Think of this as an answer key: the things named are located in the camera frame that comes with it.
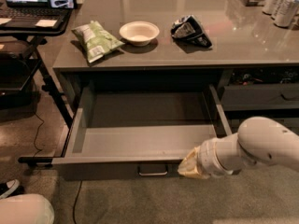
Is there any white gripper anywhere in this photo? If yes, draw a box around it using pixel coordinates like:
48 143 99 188
178 138 233 179

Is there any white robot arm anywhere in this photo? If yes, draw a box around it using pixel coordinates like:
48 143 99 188
178 117 299 179

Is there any grey right top drawer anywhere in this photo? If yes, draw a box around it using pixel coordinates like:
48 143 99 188
221 84 299 111

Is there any black chip bag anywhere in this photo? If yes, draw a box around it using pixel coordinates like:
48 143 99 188
171 15 212 48

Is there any white paper bowl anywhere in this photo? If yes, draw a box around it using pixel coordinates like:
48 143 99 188
119 21 160 47

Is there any green chip bag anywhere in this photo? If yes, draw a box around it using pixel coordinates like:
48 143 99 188
72 21 124 63

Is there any white trouser knee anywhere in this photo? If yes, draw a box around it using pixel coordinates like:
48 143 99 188
0 194 55 224

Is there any white can right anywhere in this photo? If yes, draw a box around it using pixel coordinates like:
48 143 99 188
274 0 299 28

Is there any black white sneaker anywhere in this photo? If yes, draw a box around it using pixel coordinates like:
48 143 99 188
0 179 20 199

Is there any white can middle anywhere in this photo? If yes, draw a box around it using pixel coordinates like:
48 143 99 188
271 0 298 21

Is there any black laptop stand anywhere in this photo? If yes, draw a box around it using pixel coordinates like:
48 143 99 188
0 8 75 167

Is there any yellow sticky note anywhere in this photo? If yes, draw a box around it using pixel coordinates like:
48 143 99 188
36 20 57 27

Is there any black smartphone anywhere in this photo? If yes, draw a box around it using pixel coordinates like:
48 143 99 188
48 0 78 9

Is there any open black laptop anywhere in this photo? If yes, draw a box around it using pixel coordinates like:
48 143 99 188
0 0 72 30

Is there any black power cable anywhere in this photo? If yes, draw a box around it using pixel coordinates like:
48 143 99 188
31 109 82 224

